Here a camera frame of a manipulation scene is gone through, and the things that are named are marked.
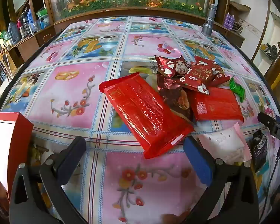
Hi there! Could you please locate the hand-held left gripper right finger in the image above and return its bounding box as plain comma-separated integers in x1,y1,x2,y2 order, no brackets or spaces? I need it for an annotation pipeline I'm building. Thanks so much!
183,136,259,224

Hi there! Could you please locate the large red flower snack packet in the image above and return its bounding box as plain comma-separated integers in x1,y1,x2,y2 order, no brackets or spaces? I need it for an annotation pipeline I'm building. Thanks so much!
177,56,225,95

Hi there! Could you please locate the black snack packet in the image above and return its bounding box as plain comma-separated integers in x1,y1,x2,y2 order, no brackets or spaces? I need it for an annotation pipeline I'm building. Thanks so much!
250,130,269,172

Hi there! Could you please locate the green wrapped candy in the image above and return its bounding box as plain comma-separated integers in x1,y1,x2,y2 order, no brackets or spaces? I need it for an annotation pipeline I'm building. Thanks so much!
229,77,246,102

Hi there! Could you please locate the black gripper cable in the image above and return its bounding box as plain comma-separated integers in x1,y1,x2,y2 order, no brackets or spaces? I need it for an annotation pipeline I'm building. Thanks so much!
262,144,280,216

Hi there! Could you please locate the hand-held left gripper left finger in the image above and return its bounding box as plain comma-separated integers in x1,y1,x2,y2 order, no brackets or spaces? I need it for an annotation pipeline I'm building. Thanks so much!
9,136,87,224

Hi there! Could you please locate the green plastic bag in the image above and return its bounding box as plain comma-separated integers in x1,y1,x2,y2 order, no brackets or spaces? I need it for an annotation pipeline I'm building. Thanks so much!
36,8,49,29

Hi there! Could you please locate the brown snack packet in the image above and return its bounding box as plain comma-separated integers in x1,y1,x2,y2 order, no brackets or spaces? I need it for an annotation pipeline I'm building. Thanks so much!
157,74,195,125

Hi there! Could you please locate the silver flashlight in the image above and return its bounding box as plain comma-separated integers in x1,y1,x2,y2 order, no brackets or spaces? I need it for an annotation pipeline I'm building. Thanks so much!
202,4,218,35

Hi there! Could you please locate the red white patterned snack packet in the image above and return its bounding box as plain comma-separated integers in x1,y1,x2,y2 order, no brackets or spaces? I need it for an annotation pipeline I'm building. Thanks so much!
155,55,192,78

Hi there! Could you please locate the red cardboard box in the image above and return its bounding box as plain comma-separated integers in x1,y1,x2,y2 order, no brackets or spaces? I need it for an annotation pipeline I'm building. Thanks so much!
0,112,34,193

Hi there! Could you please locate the flat red snack packet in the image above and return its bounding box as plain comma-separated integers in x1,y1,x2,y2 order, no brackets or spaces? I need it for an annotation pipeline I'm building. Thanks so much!
189,87,244,122

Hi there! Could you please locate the small red flower snack packet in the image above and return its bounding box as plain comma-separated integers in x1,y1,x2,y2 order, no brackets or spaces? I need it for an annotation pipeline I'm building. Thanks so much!
211,69,231,87

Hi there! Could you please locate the black thermos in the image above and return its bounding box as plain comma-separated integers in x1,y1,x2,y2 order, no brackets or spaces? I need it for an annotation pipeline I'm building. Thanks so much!
20,12,30,37

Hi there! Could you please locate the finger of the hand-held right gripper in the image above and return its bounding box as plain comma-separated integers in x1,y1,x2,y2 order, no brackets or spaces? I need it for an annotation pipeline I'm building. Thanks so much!
258,111,279,132

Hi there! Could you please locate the blue bottle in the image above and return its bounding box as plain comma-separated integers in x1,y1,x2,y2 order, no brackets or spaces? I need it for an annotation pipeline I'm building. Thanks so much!
27,9,35,35

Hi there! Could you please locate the wooden chair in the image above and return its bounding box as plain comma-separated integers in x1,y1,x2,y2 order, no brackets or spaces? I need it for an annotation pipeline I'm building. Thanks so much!
263,41,280,104

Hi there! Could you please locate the wooden shelf unit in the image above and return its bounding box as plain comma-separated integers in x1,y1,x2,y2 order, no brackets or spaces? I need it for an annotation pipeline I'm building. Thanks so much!
0,0,57,80

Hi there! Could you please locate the pink white snack packet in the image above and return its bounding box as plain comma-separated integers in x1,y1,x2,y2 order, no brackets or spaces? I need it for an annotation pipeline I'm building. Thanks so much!
198,122,252,167

